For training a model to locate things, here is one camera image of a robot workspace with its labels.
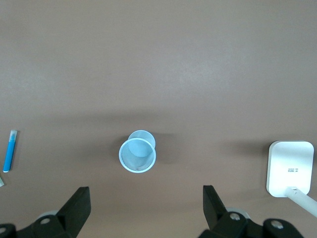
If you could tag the white desk lamp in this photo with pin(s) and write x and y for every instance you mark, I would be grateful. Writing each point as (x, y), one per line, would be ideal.
(289, 158)

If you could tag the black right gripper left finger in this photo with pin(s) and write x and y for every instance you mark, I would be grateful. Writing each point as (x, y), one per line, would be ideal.
(74, 213)

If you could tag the blue marker pen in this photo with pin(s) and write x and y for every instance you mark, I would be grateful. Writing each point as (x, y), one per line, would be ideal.
(10, 153)

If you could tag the light blue mesh cup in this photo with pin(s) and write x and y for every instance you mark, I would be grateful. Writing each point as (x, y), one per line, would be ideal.
(138, 148)

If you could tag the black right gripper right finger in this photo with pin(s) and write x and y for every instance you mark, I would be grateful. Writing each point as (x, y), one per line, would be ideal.
(218, 218)

